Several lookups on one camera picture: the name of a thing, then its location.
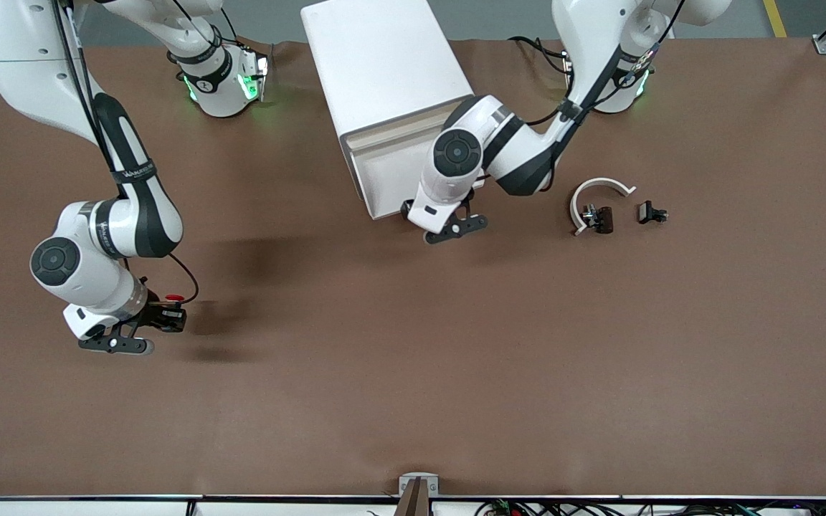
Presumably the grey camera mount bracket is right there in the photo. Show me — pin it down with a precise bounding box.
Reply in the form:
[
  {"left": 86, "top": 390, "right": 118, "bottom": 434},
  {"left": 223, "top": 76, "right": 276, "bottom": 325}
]
[{"left": 397, "top": 472, "right": 440, "bottom": 516}]

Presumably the black base cable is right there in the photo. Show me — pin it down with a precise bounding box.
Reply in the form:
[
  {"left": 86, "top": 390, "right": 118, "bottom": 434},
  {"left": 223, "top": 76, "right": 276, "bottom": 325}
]
[{"left": 508, "top": 34, "right": 571, "bottom": 72}]

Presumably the dark brown electrical component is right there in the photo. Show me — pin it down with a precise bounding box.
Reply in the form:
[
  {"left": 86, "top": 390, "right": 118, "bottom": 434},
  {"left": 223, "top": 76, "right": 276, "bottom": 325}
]
[{"left": 581, "top": 204, "right": 614, "bottom": 235}]

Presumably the black cable tangle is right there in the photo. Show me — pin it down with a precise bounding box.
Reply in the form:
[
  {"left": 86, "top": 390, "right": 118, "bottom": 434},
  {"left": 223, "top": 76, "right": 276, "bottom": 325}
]
[{"left": 474, "top": 498, "right": 826, "bottom": 516}]

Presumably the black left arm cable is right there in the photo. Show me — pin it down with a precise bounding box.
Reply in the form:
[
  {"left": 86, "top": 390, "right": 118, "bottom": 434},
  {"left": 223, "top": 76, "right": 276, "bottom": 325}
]
[{"left": 526, "top": 0, "right": 688, "bottom": 127}]

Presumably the white table edge strip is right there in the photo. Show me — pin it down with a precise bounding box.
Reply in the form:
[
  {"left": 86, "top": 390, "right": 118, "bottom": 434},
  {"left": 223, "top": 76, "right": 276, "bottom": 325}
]
[{"left": 0, "top": 494, "right": 826, "bottom": 516}]

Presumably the brown table mat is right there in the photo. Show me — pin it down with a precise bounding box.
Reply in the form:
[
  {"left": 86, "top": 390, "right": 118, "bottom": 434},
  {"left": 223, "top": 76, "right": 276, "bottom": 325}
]
[{"left": 0, "top": 39, "right": 826, "bottom": 499}]

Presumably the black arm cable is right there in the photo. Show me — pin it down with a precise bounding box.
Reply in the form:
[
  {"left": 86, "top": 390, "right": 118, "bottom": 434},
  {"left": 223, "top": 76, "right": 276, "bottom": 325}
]
[
  {"left": 526, "top": 0, "right": 688, "bottom": 127},
  {"left": 54, "top": 0, "right": 200, "bottom": 310}
]

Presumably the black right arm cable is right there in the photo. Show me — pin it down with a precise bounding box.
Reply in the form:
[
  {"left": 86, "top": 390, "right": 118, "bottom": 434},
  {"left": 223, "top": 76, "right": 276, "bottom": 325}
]
[{"left": 54, "top": 0, "right": 200, "bottom": 310}]

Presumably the white curved plastic part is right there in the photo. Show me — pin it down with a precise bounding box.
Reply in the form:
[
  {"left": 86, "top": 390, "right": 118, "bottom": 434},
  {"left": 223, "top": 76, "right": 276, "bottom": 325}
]
[{"left": 569, "top": 177, "right": 637, "bottom": 237}]

